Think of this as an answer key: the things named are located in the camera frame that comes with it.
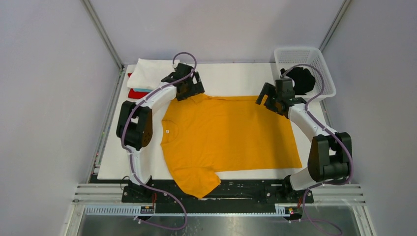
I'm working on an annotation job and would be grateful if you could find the yellow t shirt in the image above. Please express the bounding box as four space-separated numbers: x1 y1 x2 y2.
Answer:
161 94 302 198

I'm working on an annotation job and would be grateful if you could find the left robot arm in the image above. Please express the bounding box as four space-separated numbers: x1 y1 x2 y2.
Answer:
116 63 205 202

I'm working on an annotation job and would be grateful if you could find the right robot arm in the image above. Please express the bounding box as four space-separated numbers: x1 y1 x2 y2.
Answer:
256 78 353 203

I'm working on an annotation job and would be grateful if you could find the black t shirt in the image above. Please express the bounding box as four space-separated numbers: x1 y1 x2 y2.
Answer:
285 66 316 95

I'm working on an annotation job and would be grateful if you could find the white folded t shirt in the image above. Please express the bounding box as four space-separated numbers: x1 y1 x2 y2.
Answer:
127 59 180 90

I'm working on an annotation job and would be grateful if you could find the blue folded t shirt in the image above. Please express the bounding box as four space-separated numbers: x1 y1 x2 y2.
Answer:
133 88 152 93

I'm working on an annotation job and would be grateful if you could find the red folded t shirt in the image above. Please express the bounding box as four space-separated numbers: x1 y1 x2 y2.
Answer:
127 72 151 99

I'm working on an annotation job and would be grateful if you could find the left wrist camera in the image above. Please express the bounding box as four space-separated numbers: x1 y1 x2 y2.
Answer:
172 62 187 71

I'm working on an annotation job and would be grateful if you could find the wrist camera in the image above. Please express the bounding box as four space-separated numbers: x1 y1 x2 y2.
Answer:
275 78 295 96
172 62 187 71

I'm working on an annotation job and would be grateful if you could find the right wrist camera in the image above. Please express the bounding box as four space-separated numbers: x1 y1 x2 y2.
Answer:
275 78 295 96

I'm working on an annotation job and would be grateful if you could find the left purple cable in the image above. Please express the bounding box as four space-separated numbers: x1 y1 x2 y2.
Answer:
120 52 198 231

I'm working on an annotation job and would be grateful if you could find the purple cable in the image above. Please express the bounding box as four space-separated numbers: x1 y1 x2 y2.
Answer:
120 52 198 231
280 63 355 235

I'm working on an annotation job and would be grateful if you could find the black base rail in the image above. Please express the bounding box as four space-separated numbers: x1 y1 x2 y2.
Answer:
89 174 346 216

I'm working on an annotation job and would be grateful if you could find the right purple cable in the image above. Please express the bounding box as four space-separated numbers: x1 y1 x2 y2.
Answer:
280 63 355 235

